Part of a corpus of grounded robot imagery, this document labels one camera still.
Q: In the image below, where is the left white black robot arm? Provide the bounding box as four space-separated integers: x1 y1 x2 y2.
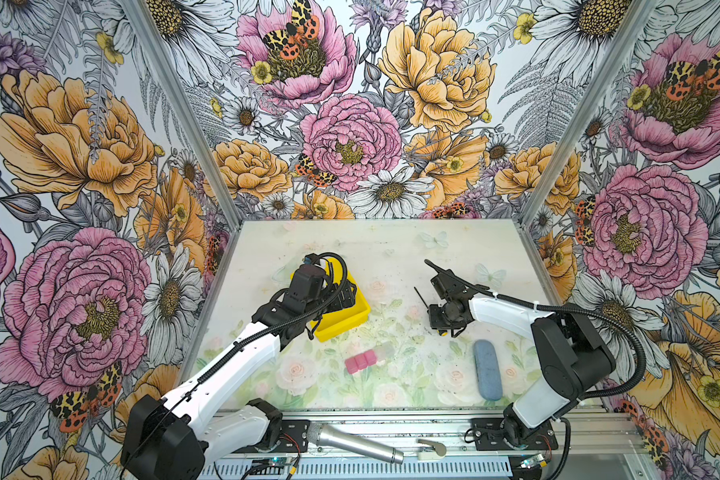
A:
120 252 357 479

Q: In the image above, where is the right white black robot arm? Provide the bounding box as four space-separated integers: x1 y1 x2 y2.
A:
424 259 616 449

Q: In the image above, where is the yellow plastic bin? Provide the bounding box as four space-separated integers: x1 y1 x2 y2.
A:
307 256 371 343

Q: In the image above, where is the blue grey glasses case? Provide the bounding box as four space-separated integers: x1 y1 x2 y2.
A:
473 340 503 401

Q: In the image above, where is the pink block toy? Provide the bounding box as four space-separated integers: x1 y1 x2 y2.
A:
345 349 379 375

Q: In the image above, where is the white hook clip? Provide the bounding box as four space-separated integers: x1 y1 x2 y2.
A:
417 438 447 462

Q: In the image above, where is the silver microphone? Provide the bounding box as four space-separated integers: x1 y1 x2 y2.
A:
307 422 404 465

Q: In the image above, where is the green circuit board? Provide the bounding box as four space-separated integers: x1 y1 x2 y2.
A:
242 457 300 479

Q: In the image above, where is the left black corrugated cable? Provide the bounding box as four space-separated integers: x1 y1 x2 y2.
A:
125 251 352 463

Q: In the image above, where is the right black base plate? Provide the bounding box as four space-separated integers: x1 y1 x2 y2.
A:
464 417 559 451

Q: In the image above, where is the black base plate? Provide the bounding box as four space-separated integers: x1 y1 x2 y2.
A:
464 417 559 451
235 420 311 454

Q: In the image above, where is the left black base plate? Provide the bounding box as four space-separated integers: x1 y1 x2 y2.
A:
235 420 311 454

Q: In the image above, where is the aluminium front rail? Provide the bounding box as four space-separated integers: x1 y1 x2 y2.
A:
203 410 649 463

